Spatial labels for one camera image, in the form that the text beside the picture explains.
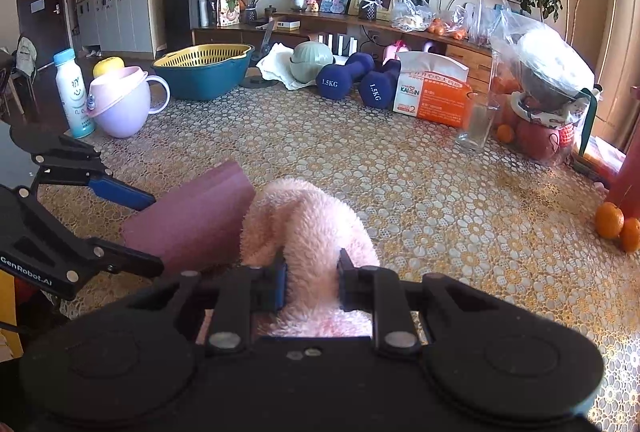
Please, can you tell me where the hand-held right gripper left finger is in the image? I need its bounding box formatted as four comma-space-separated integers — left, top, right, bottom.
165, 254, 289, 357

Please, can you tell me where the pink fluffy towel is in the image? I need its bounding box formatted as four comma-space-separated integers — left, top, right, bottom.
239, 178, 381, 339

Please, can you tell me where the lavender pot with handle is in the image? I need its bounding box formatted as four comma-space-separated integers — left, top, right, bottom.
94, 74, 171, 139

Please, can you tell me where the yellow colander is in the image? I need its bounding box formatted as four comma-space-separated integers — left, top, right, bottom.
152, 44, 253, 69

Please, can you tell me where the white milk bottle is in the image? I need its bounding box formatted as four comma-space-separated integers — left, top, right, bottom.
53, 48, 96, 139

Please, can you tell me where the yellow object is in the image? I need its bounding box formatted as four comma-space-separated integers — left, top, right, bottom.
0, 269, 24, 359

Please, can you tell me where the pink toy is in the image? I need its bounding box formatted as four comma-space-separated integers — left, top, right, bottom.
382, 40, 436, 63

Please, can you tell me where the clear plastic bag over bowl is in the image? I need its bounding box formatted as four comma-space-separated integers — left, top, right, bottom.
489, 8, 599, 113

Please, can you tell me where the wooden television cabinet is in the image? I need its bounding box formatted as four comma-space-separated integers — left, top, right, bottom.
192, 11, 497, 93

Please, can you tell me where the white cloth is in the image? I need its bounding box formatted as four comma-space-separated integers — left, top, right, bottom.
257, 42, 319, 91

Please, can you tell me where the pink bowl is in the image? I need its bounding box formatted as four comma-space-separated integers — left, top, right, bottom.
87, 66, 149, 118

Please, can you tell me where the pink ribbed cup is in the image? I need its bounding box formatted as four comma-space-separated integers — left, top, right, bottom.
121, 160, 257, 277

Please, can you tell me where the blue dumbbell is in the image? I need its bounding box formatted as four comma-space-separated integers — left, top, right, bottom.
357, 58, 404, 109
314, 52, 376, 102

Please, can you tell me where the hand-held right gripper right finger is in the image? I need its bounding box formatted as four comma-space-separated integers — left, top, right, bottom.
337, 249, 481, 357

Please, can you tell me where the dark wooden door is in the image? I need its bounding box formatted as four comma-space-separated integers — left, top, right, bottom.
15, 0, 66, 58

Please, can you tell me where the dark green handled pitcher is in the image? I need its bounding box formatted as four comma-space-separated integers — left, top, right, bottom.
574, 84, 604, 149

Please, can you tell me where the printed gift bag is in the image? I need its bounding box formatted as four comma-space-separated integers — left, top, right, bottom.
216, 0, 242, 28

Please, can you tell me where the pale green round container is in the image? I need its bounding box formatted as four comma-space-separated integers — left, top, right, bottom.
289, 41, 335, 83

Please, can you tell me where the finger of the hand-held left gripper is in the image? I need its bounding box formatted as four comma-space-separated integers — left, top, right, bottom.
0, 184, 165, 279
9, 126, 157, 213

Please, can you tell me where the clear drinking glass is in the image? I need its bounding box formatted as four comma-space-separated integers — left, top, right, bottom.
454, 91, 501, 155

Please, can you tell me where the orange and white tissue box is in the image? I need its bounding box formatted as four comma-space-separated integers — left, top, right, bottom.
392, 51, 474, 129

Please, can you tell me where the plastic bag of food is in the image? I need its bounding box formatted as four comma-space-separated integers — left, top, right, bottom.
389, 0, 434, 33

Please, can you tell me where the yellow photo frame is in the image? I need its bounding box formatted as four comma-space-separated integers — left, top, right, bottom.
347, 0, 404, 23

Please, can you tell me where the stack of flat storage boxes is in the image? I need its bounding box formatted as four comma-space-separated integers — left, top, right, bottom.
572, 134, 626, 185

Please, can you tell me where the blue basin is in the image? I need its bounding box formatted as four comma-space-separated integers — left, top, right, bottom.
151, 46, 256, 102

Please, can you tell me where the red thermos bottle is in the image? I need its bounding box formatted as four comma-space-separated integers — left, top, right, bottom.
607, 84, 640, 209

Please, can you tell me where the yellow round container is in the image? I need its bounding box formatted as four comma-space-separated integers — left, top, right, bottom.
92, 56, 125, 80

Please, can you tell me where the pile of oranges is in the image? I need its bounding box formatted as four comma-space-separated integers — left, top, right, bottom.
427, 17, 469, 40

